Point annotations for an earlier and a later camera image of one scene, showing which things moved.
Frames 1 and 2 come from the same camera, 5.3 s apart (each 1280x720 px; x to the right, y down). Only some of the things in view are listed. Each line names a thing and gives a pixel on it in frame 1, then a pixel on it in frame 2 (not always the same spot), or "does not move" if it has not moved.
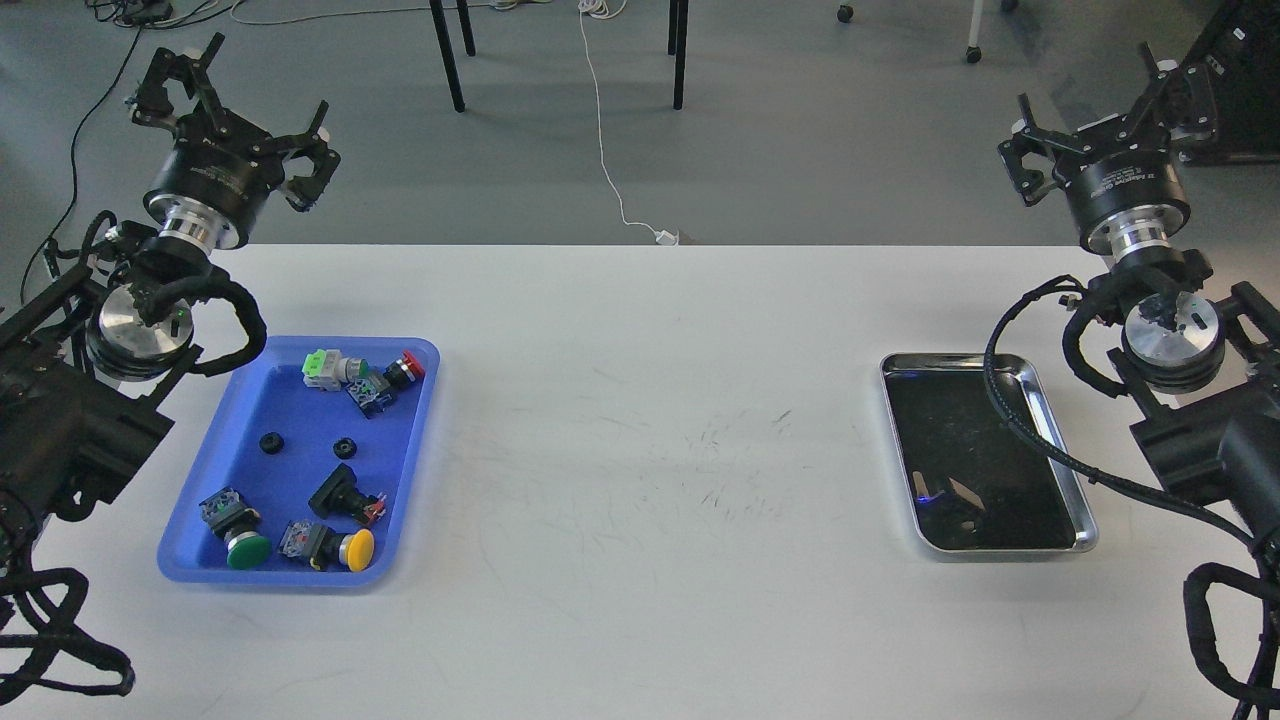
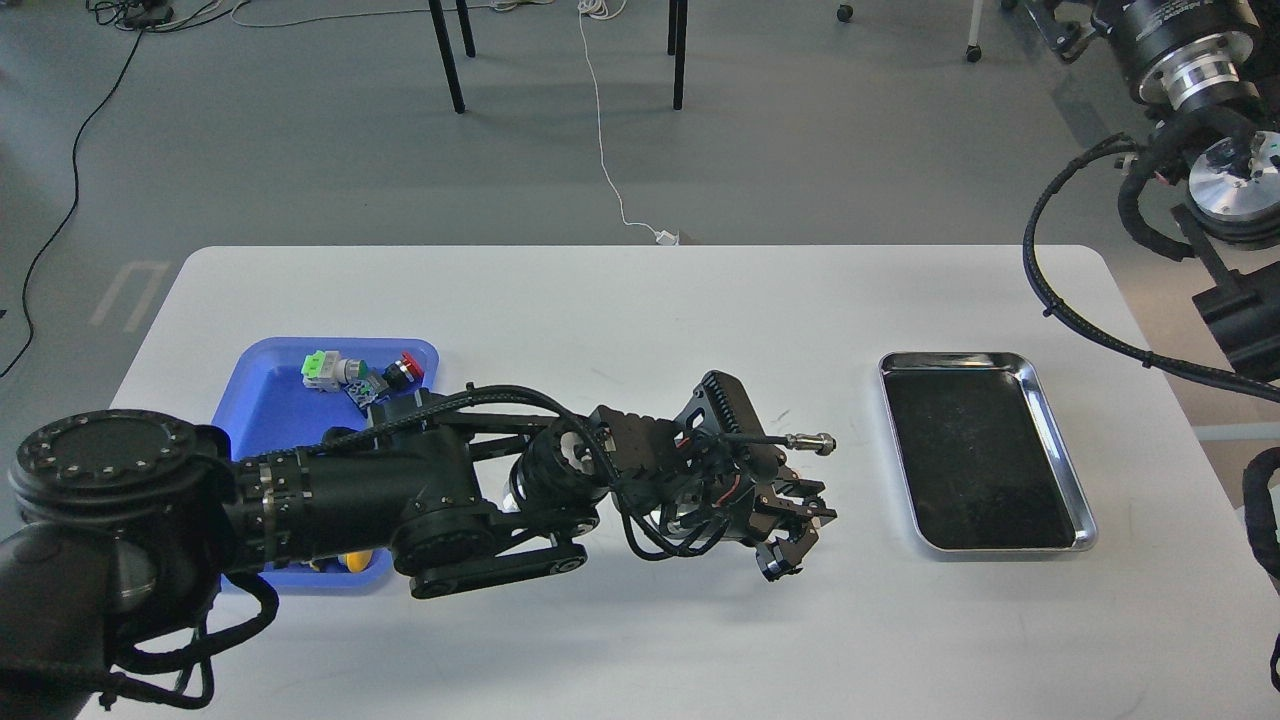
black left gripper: (220, 173) to (716, 488)
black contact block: (372, 394) does not move
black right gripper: (1123, 187) to (1175, 53)
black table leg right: (677, 47) does not move
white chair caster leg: (974, 53) does not move
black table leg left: (448, 54) does not move
